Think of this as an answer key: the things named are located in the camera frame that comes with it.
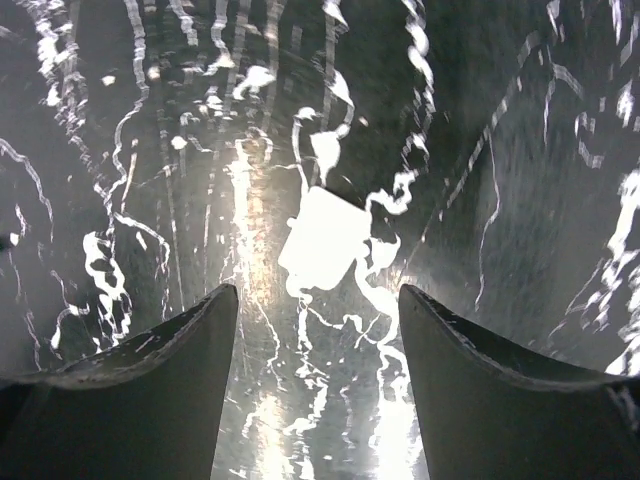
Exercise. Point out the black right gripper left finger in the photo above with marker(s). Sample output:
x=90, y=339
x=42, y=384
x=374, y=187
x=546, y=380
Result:
x=148, y=408

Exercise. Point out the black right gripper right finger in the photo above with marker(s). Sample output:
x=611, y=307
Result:
x=489, y=408

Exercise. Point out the white battery cover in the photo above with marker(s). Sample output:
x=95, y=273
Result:
x=323, y=242

